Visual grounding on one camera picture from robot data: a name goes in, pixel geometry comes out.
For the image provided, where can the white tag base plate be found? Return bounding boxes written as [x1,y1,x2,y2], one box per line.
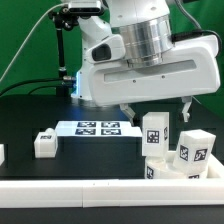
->
[55,121,142,137]

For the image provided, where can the grey camera cable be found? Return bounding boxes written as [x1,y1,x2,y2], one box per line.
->
[0,2,70,84]

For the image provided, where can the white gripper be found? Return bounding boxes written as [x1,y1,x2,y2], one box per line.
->
[88,35,220,125]

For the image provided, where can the white round stool seat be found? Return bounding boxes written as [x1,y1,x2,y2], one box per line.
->
[144,151,208,179]

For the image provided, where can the grey depth camera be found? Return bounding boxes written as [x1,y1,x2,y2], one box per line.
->
[68,0,102,15]

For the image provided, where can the white block at left edge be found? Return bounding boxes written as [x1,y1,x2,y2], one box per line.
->
[0,144,5,166]

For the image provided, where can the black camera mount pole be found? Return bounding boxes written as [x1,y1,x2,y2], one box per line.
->
[48,7,80,98]

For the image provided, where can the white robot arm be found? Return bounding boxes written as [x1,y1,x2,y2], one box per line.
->
[85,0,222,123]

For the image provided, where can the black cables at base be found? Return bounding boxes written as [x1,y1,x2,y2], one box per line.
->
[0,75,78,98]

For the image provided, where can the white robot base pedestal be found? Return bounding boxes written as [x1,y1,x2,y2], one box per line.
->
[70,13,114,108]

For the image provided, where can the white L-shaped obstacle frame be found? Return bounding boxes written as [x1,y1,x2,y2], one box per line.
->
[0,157,224,208]

